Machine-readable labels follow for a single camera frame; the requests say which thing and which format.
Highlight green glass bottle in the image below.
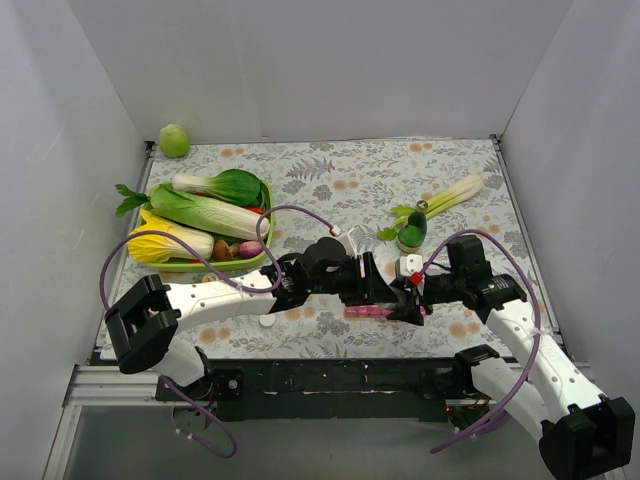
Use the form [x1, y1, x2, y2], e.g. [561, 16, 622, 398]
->
[396, 200, 428, 254]

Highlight pink weekly pill organizer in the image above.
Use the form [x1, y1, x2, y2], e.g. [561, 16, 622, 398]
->
[344, 305, 391, 319]

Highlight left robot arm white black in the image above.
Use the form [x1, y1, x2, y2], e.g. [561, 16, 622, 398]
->
[105, 237, 398, 400]

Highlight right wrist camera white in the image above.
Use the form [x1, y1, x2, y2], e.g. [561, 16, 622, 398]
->
[395, 254, 424, 286]

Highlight purple onion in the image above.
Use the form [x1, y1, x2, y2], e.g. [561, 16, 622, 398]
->
[236, 241, 264, 260]

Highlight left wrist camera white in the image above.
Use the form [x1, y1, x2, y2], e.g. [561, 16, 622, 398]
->
[337, 225, 366, 257]

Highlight celery stalk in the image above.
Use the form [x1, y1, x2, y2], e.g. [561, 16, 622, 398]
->
[378, 175, 484, 241]

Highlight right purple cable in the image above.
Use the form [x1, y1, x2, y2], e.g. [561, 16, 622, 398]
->
[417, 228, 543, 455]

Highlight white bottle cap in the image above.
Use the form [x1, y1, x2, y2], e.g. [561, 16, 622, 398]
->
[259, 314, 276, 327]

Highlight brown mushroom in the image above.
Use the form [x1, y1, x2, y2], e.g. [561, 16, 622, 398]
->
[212, 239, 239, 262]

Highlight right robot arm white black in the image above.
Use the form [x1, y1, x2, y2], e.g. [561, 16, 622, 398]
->
[394, 231, 635, 479]

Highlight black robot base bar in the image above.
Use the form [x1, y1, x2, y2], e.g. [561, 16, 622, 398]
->
[181, 358, 492, 423]

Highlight green napa cabbage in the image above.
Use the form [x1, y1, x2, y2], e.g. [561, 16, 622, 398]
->
[147, 182, 271, 241]

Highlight aluminium frame rail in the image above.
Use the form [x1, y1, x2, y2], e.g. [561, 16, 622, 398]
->
[42, 364, 166, 480]

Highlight bok choy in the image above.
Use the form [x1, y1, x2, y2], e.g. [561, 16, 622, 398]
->
[171, 169, 262, 207]

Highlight green plastic tray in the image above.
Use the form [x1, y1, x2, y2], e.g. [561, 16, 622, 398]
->
[128, 182, 274, 273]

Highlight round green cabbage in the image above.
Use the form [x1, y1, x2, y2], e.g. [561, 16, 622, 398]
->
[158, 124, 191, 158]

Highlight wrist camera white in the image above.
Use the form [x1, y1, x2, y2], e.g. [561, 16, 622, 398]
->
[395, 254, 424, 286]
[337, 225, 366, 257]

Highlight red chili pepper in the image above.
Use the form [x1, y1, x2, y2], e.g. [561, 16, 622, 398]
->
[244, 206, 264, 215]

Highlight small orange capped jar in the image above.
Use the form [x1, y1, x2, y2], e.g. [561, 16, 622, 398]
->
[202, 273, 218, 283]

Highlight floral table mat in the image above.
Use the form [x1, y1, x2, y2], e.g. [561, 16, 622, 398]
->
[98, 137, 557, 361]

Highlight yellow napa cabbage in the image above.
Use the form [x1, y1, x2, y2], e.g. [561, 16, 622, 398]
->
[127, 209, 215, 264]

